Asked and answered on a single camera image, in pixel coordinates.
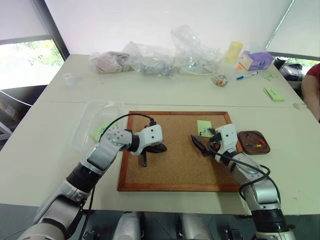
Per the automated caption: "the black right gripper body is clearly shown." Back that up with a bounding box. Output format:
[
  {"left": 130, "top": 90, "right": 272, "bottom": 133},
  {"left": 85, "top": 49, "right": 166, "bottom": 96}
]
[{"left": 208, "top": 133, "right": 223, "bottom": 152}]

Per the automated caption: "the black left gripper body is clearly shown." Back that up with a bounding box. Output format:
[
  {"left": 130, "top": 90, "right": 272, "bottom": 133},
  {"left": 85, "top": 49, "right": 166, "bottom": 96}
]
[{"left": 140, "top": 144, "right": 158, "bottom": 156}]

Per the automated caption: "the green sticky note with writing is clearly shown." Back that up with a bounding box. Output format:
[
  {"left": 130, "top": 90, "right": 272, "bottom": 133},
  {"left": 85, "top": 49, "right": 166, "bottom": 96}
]
[
  {"left": 196, "top": 119, "right": 214, "bottom": 138},
  {"left": 90, "top": 121, "right": 113, "bottom": 141},
  {"left": 262, "top": 71, "right": 280, "bottom": 82}
]

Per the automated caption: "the brown wooden tray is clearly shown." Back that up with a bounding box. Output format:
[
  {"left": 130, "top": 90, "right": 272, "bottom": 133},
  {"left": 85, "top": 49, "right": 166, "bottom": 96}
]
[{"left": 236, "top": 130, "right": 272, "bottom": 156}]

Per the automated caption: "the clear jar of pushpins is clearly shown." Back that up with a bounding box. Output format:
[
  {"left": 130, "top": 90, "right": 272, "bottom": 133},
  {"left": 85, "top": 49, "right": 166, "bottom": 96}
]
[{"left": 210, "top": 73, "right": 231, "bottom": 89}]

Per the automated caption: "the clear plastic box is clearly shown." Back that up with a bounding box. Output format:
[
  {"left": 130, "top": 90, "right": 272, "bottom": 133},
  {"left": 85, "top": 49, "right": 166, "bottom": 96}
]
[{"left": 70, "top": 99, "right": 126, "bottom": 154}]

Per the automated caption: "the green sticky note pad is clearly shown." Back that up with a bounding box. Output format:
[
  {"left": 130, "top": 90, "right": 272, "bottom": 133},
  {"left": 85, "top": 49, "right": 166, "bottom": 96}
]
[{"left": 262, "top": 87, "right": 286, "bottom": 103}]

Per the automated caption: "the purple tissue box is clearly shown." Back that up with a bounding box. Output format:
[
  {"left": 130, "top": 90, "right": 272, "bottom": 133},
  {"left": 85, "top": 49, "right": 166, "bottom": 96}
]
[{"left": 238, "top": 50, "right": 275, "bottom": 72}]

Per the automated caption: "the wood-framed cork board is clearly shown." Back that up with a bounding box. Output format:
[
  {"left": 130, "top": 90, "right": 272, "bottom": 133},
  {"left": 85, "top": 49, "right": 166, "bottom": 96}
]
[{"left": 117, "top": 110, "right": 245, "bottom": 193}]

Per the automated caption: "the blue whiteboard marker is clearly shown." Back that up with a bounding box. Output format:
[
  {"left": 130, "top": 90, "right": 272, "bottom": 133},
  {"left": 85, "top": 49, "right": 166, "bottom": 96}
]
[{"left": 236, "top": 70, "right": 260, "bottom": 81}]

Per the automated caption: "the silver rounded robot leg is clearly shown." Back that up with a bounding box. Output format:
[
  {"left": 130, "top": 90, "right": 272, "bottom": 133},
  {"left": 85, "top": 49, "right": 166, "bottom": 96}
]
[
  {"left": 179, "top": 213, "right": 214, "bottom": 240},
  {"left": 115, "top": 211, "right": 141, "bottom": 240}
]

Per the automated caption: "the yellow plastic cup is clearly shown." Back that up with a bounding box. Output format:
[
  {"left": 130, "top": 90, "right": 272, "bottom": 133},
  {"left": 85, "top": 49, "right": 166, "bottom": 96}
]
[{"left": 223, "top": 40, "right": 244, "bottom": 66}]

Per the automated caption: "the plastic bag with grey item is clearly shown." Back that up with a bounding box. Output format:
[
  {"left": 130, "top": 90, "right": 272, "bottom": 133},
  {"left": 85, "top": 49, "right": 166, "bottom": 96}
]
[{"left": 122, "top": 40, "right": 176, "bottom": 78}]

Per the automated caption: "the plastic bag with pink cloth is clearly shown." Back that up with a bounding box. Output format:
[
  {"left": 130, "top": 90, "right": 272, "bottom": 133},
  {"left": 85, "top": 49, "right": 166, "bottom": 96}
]
[{"left": 89, "top": 50, "right": 136, "bottom": 75}]

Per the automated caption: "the black bag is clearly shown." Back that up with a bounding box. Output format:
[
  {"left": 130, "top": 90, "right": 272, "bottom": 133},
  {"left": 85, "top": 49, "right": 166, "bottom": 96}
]
[{"left": 273, "top": 55, "right": 309, "bottom": 89}]

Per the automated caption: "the small clear plastic cup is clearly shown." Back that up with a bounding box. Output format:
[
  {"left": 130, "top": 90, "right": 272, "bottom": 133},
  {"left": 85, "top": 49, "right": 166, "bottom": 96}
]
[{"left": 62, "top": 72, "right": 77, "bottom": 87}]

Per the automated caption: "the person in red shirt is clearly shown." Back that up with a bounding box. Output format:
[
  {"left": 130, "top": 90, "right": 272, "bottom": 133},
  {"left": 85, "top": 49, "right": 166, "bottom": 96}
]
[{"left": 300, "top": 62, "right": 320, "bottom": 124}]

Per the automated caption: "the white board panel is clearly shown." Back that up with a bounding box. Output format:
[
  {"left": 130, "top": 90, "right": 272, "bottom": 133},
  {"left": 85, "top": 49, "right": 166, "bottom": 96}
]
[{"left": 264, "top": 0, "right": 320, "bottom": 61}]

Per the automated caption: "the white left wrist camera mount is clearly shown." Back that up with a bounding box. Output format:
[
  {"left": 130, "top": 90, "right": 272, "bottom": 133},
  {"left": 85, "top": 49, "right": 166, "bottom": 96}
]
[{"left": 129, "top": 124, "right": 164, "bottom": 157}]

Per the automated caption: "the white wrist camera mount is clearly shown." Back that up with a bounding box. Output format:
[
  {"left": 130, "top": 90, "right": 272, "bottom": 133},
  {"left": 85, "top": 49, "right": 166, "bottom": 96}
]
[
  {"left": 214, "top": 123, "right": 238, "bottom": 155},
  {"left": 129, "top": 124, "right": 164, "bottom": 157}
]

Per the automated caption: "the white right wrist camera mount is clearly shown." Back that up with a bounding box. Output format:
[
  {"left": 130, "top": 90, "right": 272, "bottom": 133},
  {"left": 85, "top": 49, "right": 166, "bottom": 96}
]
[{"left": 214, "top": 123, "right": 238, "bottom": 155}]

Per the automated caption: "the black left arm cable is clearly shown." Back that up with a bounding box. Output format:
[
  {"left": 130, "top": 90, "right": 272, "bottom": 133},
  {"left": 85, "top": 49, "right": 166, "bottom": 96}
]
[{"left": 98, "top": 113, "right": 157, "bottom": 144}]

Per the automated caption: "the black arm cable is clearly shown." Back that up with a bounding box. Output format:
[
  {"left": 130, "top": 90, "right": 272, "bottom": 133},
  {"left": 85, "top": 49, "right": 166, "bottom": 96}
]
[
  {"left": 98, "top": 113, "right": 157, "bottom": 144},
  {"left": 211, "top": 146, "right": 282, "bottom": 204}
]

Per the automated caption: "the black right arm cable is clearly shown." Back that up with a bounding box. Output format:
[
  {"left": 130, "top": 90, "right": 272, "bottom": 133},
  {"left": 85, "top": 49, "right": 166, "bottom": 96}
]
[{"left": 211, "top": 146, "right": 282, "bottom": 204}]

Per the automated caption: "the clear bag with white cable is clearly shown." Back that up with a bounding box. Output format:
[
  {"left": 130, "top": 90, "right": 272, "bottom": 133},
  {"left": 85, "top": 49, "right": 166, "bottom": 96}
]
[{"left": 170, "top": 24, "right": 224, "bottom": 76}]

